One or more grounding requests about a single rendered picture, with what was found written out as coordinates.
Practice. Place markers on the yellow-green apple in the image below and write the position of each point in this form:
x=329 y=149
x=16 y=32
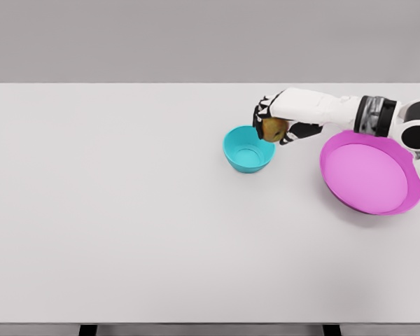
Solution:
x=274 y=129

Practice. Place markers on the pink plate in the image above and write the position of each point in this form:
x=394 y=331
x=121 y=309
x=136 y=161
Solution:
x=369 y=173

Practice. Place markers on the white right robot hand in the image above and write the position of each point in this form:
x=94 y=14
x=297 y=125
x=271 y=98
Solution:
x=294 y=103

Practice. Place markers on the blue bowl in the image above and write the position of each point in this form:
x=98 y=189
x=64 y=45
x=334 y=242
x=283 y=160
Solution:
x=248 y=150

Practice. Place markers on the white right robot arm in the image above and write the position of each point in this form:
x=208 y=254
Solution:
x=378 y=113

